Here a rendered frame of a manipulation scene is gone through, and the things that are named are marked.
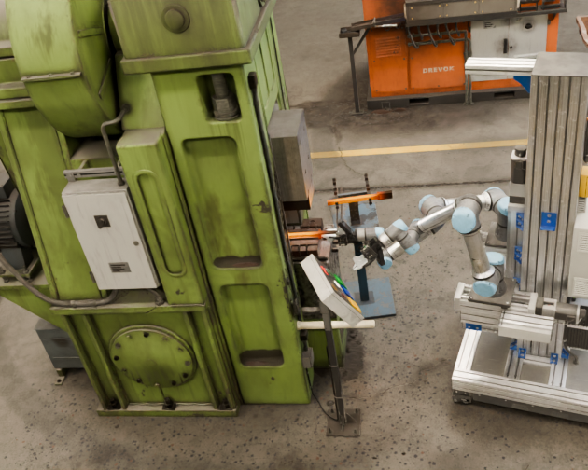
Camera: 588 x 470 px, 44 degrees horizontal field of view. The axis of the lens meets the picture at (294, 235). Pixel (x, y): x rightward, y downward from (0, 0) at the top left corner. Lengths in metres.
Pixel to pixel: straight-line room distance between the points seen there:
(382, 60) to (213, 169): 4.08
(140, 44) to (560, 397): 2.90
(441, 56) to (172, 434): 4.56
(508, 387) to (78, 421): 2.71
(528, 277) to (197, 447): 2.20
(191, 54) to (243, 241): 1.11
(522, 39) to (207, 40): 4.71
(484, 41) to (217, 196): 4.29
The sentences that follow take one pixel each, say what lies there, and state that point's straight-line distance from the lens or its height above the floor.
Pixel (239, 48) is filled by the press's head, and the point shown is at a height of 2.37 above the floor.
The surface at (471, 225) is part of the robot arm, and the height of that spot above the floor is 1.39.
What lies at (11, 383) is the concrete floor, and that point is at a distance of 5.56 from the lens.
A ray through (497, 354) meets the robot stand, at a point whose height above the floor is 0.21.
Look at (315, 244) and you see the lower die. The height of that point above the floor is 0.99.
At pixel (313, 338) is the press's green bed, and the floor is 0.29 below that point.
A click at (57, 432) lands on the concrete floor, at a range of 5.07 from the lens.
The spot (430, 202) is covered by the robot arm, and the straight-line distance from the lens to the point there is 4.25.
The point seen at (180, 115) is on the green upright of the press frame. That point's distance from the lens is 3.49.
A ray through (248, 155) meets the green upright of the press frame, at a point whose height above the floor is 1.82.
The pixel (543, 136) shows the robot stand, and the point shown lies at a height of 1.71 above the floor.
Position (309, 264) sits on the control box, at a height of 1.18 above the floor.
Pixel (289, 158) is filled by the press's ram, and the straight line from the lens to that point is 3.79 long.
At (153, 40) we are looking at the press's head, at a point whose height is 2.44.
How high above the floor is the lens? 3.56
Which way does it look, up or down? 36 degrees down
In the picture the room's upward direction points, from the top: 10 degrees counter-clockwise
